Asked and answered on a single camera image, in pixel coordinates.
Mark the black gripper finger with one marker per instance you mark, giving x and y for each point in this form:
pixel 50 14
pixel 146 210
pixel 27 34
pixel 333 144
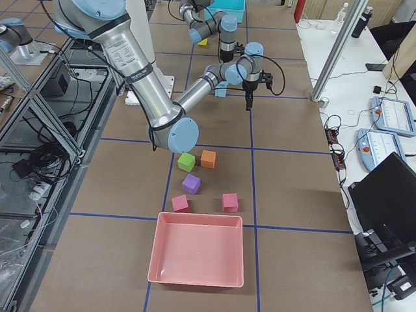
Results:
pixel 249 101

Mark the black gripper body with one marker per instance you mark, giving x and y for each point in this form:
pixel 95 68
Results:
pixel 225 54
pixel 250 85

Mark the light blue foam block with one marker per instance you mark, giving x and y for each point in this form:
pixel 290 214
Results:
pixel 220 90

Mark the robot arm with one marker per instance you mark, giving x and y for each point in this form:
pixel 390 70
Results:
pixel 108 23
pixel 204 23

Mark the yellow foam block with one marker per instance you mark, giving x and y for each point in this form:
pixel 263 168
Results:
pixel 203 42

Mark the teal plastic bin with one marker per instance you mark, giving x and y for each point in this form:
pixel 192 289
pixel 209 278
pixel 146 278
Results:
pixel 234 7

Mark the orange foam block right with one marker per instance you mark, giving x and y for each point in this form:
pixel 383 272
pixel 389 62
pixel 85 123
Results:
pixel 208 159

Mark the green foam block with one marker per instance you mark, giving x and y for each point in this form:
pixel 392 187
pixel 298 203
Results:
pixel 186 162

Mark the purple foam block right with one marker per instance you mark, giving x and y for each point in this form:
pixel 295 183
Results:
pixel 191 184

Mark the crimson foam block far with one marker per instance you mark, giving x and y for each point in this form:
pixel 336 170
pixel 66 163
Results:
pixel 230 203

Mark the crimson foam block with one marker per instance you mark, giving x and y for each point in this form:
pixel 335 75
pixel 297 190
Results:
pixel 180 204
pixel 230 203

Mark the black water bottle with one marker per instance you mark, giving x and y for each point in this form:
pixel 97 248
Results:
pixel 362 22

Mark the crimson foam block near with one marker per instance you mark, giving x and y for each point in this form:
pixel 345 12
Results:
pixel 180 204

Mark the teach pendant near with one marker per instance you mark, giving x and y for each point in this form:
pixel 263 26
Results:
pixel 375 145

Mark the teach pendant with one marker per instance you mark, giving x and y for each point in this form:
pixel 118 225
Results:
pixel 375 145
pixel 392 115

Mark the teach pendant far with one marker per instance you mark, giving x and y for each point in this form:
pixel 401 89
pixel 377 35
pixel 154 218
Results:
pixel 392 115

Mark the pink plastic tray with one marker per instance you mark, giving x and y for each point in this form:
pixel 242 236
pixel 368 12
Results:
pixel 198 249

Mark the black laptop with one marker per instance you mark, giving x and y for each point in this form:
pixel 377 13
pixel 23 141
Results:
pixel 386 197

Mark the aluminium frame post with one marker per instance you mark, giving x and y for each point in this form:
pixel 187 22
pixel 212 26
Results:
pixel 343 25

